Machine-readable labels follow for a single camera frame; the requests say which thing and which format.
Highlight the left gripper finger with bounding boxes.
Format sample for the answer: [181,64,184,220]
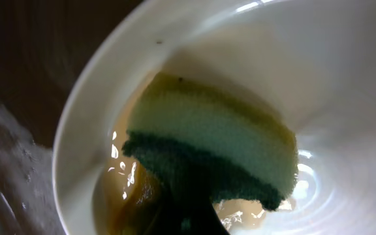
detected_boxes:
[144,192,229,235]

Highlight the white plate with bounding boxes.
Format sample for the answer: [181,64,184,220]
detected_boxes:
[52,1,376,234]

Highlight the green yellow sponge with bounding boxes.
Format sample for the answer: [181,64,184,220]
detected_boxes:
[122,72,298,211]

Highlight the brown serving tray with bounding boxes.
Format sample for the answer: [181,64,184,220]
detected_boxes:
[0,0,138,234]

